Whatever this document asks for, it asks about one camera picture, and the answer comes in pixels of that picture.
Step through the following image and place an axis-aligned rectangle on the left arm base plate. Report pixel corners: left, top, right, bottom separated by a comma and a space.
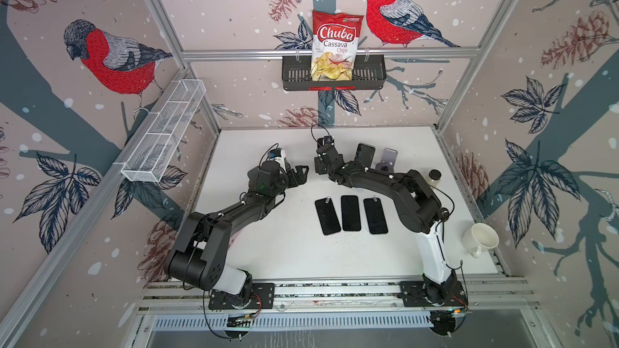
208, 283, 275, 310

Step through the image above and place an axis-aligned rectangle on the purple edged phone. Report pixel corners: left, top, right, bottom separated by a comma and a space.
314, 197, 342, 236

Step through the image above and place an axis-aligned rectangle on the black wall basket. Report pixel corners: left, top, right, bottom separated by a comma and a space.
281, 55, 387, 91

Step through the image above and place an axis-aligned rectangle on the white wire mesh basket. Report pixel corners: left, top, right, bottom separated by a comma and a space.
121, 79, 206, 183

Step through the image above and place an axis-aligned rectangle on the yellow liquid jar black lid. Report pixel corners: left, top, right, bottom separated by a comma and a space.
426, 169, 442, 187

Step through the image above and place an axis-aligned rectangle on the black phone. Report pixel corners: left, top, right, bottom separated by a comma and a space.
340, 195, 361, 232
355, 143, 376, 168
364, 198, 388, 235

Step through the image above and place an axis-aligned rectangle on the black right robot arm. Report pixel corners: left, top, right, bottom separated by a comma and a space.
316, 135, 458, 305

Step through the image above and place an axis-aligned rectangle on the grey round phone stand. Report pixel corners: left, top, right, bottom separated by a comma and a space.
376, 148, 398, 173

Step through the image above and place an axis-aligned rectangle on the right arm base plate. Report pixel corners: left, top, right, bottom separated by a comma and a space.
399, 281, 468, 308

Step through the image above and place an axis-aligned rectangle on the red cassava chips bag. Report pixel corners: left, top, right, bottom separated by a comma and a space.
310, 11, 364, 82

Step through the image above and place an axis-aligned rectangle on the white paper cup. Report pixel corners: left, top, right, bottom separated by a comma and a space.
462, 223, 500, 259

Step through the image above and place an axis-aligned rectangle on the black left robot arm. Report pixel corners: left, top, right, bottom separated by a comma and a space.
164, 159, 310, 303

